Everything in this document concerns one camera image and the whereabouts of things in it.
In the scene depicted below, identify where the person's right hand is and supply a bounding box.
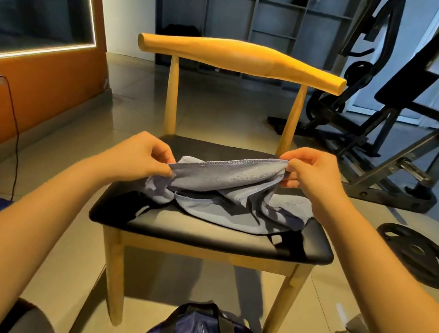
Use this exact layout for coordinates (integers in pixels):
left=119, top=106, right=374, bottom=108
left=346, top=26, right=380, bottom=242
left=271, top=143, right=356, bottom=224

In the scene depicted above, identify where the loose black weight plate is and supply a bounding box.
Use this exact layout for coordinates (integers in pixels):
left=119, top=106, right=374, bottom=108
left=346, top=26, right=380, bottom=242
left=369, top=220, right=439, bottom=290

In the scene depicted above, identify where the grey shelf unit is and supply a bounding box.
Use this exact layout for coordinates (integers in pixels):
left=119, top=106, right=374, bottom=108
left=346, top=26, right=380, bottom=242
left=141, top=0, right=364, bottom=98

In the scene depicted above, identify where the person's left forearm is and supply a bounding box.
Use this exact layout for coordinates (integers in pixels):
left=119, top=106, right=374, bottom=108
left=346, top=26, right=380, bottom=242
left=0, top=148, right=122, bottom=333

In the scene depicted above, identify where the person's left leg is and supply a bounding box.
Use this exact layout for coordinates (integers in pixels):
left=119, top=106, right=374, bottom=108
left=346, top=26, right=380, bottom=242
left=0, top=297, right=64, bottom=333

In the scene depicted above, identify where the black cable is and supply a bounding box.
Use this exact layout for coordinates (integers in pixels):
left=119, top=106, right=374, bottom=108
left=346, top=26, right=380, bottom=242
left=0, top=76, right=33, bottom=202

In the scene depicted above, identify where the black and grey gym machine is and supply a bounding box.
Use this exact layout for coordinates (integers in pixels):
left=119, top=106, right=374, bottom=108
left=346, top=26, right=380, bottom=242
left=257, top=0, right=439, bottom=217

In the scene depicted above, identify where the person's left hand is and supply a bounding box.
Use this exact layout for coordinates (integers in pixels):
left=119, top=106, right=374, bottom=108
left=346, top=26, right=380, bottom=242
left=94, top=126, right=181, bottom=195

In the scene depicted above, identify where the single blue-grey towel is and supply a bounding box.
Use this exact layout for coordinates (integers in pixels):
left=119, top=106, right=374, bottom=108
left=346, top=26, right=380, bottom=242
left=139, top=139, right=322, bottom=244

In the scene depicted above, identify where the person's right forearm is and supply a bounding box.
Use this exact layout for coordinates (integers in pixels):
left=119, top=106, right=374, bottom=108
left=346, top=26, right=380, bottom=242
left=306, top=197, right=439, bottom=333

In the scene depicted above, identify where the wooden chair with black seat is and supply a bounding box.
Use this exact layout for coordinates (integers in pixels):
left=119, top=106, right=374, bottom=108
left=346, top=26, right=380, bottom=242
left=73, top=22, right=365, bottom=333

